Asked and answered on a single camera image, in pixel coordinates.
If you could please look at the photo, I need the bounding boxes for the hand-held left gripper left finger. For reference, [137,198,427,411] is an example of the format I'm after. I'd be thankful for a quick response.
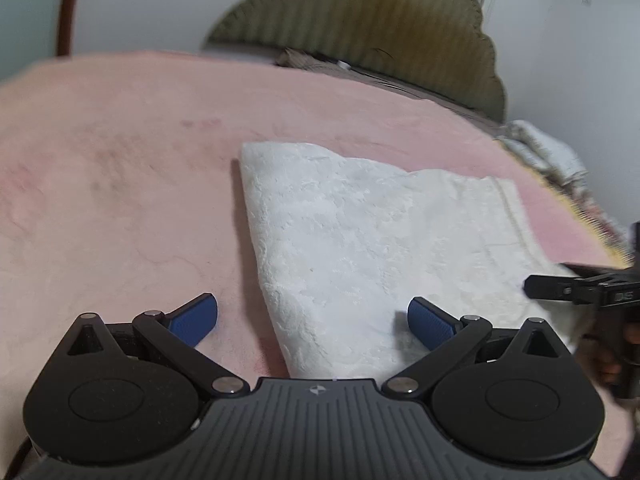
[65,292,251,400]

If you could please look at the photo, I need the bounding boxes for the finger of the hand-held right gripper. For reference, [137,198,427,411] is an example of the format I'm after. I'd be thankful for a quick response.
[523,274,603,307]
[559,262,621,280]

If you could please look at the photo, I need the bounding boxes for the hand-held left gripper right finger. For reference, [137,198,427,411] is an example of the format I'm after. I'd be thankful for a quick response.
[382,296,571,396]

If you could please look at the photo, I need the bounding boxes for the white pants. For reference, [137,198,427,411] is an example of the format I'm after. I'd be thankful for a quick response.
[239,141,581,379]

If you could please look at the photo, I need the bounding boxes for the person's right hand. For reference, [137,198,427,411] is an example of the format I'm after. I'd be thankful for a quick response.
[582,320,640,391]

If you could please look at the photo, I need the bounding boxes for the pink bed blanket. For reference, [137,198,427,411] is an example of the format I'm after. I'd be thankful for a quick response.
[0,50,640,480]

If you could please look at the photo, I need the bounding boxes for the olive padded headboard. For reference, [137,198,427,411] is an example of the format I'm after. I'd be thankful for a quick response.
[202,0,509,124]

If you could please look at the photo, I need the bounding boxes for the pale sliding wardrobe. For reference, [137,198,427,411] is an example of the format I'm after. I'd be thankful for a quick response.
[0,0,65,85]

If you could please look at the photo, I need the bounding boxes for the brown wooden door frame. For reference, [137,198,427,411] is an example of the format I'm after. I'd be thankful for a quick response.
[55,0,85,57]

